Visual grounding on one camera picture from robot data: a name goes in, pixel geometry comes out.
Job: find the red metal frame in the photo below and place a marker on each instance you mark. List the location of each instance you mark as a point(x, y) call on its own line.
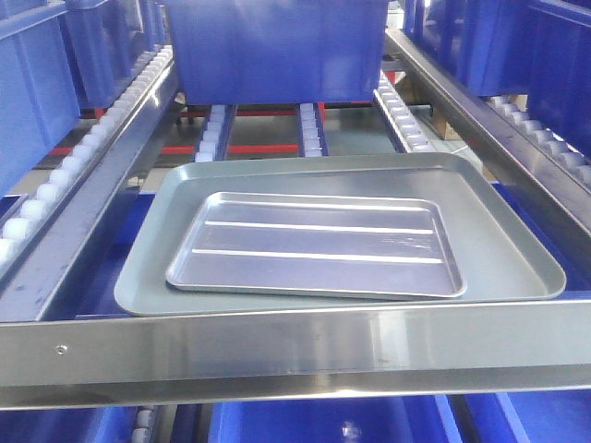
point(254, 133)

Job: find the blue bin rear centre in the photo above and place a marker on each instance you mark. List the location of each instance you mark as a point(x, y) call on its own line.
point(268, 52)

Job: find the steel front shelf beam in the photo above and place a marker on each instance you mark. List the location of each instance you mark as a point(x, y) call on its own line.
point(357, 351)

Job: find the large grey plastic tray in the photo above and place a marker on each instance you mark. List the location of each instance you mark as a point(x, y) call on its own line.
point(498, 256)

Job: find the silver ribbed metal tray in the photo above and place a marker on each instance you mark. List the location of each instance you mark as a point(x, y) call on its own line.
point(334, 246)

